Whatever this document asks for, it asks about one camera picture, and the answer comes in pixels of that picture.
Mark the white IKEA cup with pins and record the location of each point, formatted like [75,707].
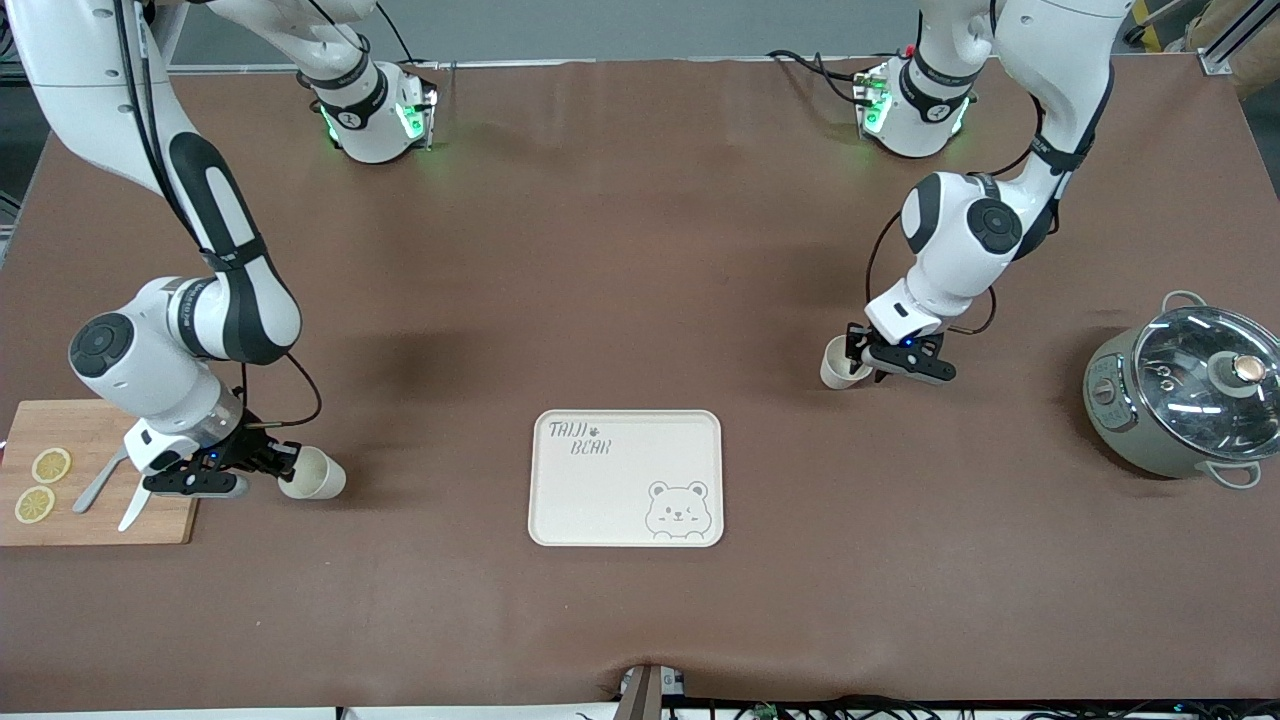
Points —
[320,480]
[835,372]

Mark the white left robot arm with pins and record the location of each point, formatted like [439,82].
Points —
[960,250]

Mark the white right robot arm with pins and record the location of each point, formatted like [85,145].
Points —
[150,360]

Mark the white plastic knife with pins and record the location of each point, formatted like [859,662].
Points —
[130,515]

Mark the grey plastic knife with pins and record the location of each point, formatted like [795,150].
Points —
[90,495]

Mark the lemon slice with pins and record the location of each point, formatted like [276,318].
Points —
[35,505]
[51,465]

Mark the bamboo cutting board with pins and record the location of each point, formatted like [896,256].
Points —
[40,425]

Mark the brown table cover mat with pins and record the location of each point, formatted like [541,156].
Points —
[640,250]

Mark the grey-green cooking pot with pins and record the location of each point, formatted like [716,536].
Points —
[1120,430]

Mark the beige bear print tray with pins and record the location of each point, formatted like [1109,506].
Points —
[620,500]

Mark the glass pot lid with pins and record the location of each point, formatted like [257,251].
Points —
[1190,420]

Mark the brown cardboard box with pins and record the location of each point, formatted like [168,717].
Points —
[1262,68]

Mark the grey metal table bracket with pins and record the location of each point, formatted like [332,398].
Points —
[645,695]

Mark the aluminium frame profile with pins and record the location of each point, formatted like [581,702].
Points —
[1225,45]

